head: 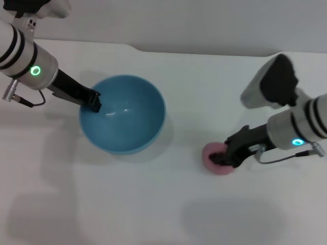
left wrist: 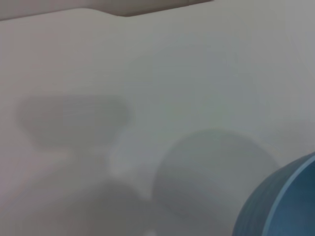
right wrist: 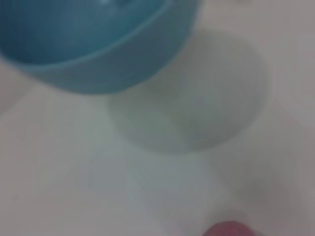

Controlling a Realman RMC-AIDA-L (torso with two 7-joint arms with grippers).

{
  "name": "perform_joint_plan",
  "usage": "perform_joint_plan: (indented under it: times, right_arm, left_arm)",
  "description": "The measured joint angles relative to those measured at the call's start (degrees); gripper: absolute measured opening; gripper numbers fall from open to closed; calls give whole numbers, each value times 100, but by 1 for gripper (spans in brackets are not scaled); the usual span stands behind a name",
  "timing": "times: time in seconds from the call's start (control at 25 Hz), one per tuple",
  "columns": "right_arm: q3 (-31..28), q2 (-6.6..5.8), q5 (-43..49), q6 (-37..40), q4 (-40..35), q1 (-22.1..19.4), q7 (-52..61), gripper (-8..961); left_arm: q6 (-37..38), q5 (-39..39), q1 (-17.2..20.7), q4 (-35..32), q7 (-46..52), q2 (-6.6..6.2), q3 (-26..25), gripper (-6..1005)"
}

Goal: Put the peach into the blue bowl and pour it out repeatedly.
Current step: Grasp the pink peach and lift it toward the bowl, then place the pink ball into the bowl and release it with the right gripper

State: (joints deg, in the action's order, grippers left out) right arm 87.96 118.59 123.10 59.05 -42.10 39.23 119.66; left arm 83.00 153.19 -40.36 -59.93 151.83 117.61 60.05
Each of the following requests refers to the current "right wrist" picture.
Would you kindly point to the blue bowl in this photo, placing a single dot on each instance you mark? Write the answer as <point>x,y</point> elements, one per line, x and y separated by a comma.
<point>86,49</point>

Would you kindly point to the pink toy peach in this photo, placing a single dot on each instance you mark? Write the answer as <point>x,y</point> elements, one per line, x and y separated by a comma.
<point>229,229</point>

